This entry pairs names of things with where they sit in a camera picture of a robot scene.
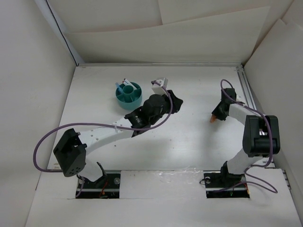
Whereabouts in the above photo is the blue capped white marker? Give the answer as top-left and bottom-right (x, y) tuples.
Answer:
(123, 79), (137, 90)

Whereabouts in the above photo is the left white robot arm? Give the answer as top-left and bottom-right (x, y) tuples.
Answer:
(53, 90), (183, 188)

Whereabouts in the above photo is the blue translucent eraser case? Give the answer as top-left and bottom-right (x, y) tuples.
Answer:
(115, 82), (124, 94)

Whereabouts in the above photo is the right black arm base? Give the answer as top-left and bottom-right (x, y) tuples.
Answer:
(199, 165), (250, 199)

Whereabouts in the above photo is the teal round organizer container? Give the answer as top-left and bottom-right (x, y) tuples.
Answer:
(115, 82), (143, 110)

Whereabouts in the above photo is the aluminium rail right side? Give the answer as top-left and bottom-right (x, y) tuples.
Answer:
(236, 66), (273, 161)

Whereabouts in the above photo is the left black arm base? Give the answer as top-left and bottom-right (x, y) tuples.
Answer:
(75, 162), (121, 199)

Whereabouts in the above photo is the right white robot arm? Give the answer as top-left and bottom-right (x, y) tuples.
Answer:
(210, 88), (280, 186)

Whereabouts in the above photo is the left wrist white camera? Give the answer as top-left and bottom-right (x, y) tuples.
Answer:
(152, 78), (168, 95)

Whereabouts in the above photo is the orange translucent eraser case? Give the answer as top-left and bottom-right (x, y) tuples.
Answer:
(210, 115), (216, 123)

